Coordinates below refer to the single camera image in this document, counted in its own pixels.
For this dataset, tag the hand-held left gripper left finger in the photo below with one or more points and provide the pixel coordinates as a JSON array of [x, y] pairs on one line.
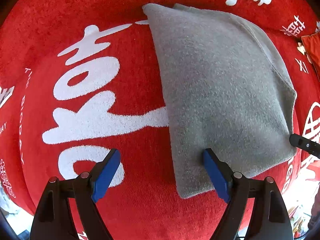
[[106, 177]]

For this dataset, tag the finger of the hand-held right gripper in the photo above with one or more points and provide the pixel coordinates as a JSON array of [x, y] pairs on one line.
[[306, 145]]

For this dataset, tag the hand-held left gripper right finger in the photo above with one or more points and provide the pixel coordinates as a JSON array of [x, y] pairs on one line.
[[216, 175]]

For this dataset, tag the grey knit sweater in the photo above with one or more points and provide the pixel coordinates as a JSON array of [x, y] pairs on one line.
[[215, 87]]

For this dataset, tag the red printed sofa cover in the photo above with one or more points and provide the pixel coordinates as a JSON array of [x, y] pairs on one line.
[[140, 215]]

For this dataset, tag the red embroidered cushion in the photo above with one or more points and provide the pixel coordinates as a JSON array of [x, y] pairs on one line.
[[313, 52]]

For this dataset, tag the small white tag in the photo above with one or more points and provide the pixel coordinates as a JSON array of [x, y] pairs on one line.
[[300, 48]]

